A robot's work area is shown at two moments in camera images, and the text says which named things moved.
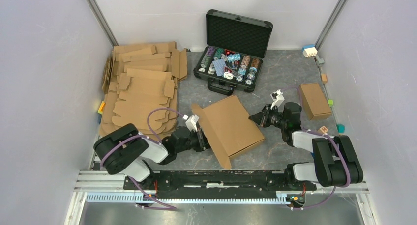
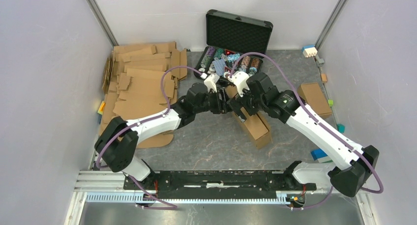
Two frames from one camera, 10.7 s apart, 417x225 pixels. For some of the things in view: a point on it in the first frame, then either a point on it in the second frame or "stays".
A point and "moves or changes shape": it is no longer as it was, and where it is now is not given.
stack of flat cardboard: [140, 87] stays
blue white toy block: [309, 50] stays
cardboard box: [228, 128] moves or changes shape
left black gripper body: [195, 140] → [212, 103]
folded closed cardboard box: [316, 104] stays
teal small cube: [341, 127] stays
